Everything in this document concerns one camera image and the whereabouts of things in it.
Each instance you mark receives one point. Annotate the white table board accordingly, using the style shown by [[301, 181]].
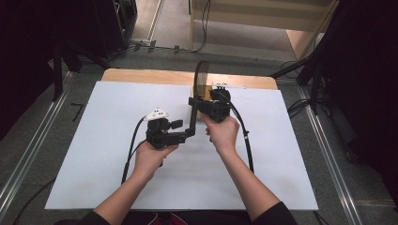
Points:
[[94, 140]]

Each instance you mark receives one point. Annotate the light wooden furniture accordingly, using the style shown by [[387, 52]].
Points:
[[250, 18]]

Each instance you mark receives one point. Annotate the person's left hand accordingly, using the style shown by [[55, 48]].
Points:
[[150, 159]]

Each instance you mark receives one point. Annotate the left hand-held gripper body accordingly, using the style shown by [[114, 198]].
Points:
[[161, 134]]

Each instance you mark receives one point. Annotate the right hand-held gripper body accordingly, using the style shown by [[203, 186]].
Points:
[[219, 108]]

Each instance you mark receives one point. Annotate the dark curtain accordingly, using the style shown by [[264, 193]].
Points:
[[366, 78], [25, 47]]

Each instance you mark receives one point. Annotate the black metal stand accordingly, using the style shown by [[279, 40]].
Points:
[[58, 72]]

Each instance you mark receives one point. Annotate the black equipment cabinet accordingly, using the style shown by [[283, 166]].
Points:
[[114, 25]]

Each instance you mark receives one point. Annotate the person's right hand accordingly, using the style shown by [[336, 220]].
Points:
[[223, 134]]

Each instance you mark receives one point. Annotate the metal floor rail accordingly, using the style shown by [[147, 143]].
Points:
[[155, 20], [331, 162], [31, 150]]

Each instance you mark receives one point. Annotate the person's red black clothing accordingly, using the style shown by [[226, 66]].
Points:
[[187, 218]]

